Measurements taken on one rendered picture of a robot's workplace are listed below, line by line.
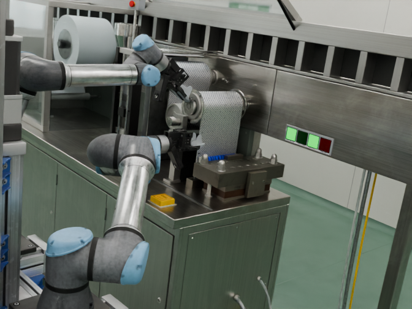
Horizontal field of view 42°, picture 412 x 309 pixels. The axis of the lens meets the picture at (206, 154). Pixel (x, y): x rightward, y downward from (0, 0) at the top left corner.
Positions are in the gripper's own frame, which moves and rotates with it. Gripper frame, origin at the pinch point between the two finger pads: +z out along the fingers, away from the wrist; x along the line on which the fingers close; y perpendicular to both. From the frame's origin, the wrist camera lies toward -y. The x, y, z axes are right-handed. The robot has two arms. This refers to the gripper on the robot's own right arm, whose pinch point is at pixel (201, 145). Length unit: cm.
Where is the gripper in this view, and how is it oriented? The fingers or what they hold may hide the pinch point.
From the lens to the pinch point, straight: 229.8
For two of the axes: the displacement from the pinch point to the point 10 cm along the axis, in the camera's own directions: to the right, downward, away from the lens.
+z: 7.5, -0.8, 6.5
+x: -6.4, -2.8, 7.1
